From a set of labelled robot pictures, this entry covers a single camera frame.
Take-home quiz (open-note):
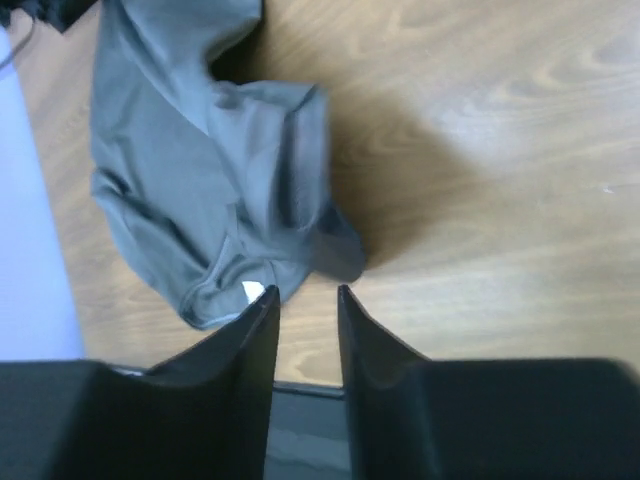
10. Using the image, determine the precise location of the grey t shirt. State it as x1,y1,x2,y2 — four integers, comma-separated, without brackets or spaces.
90,1,366,330

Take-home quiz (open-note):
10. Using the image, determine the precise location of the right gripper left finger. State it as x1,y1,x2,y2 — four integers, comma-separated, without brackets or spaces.
1,287,280,479

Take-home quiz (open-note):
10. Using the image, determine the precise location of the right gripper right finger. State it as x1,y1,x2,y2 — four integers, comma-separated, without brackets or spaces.
337,286,639,479

